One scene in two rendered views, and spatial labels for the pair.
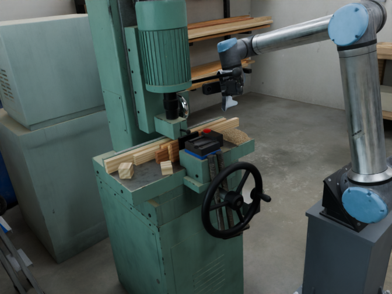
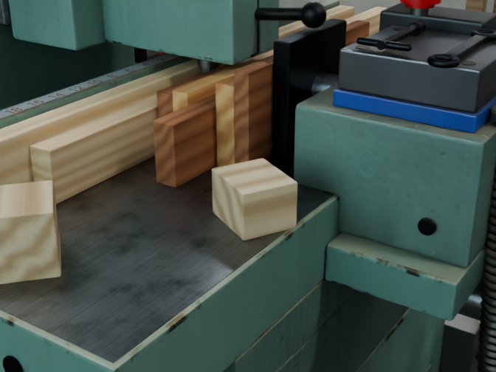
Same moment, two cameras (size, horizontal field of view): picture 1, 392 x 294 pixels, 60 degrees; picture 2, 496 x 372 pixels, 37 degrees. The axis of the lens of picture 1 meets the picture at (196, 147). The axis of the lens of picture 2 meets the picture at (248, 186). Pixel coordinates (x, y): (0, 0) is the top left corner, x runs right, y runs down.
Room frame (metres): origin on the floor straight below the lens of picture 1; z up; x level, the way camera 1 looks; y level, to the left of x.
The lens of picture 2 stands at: (0.68, 0.26, 1.13)
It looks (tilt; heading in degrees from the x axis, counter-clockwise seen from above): 25 degrees down; 341
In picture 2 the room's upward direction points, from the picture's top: straight up
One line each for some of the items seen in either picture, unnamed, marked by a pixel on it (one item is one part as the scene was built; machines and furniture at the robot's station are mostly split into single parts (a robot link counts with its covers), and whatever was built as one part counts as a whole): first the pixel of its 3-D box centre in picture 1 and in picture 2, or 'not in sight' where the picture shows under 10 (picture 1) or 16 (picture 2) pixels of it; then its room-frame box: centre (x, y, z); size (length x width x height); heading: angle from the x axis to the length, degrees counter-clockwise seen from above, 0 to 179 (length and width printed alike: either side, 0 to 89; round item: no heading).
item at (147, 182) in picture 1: (192, 164); (315, 181); (1.20, 0.02, 0.87); 0.61 x 0.30 x 0.06; 127
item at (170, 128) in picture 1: (171, 126); (190, 12); (1.30, 0.09, 0.99); 0.14 x 0.07 x 0.09; 37
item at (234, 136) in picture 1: (233, 133); not in sight; (1.36, -0.17, 0.92); 0.14 x 0.09 x 0.04; 37
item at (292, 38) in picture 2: (193, 147); (344, 92); (1.18, 0.01, 0.95); 0.09 x 0.07 x 0.09; 127
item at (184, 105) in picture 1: (179, 108); not in sight; (1.46, 0.06, 1.02); 0.12 x 0.03 x 0.12; 37
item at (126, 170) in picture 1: (126, 170); (20, 231); (1.09, 0.26, 0.92); 0.05 x 0.04 x 0.04; 174
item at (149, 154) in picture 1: (191, 139); (262, 77); (1.33, 0.02, 0.92); 0.55 x 0.02 x 0.04; 127
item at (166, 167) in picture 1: (166, 167); (253, 197); (1.09, 0.11, 0.92); 0.05 x 0.04 x 0.03; 8
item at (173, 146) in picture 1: (191, 144); (308, 89); (1.23, 0.02, 0.94); 0.20 x 0.01 x 0.08; 127
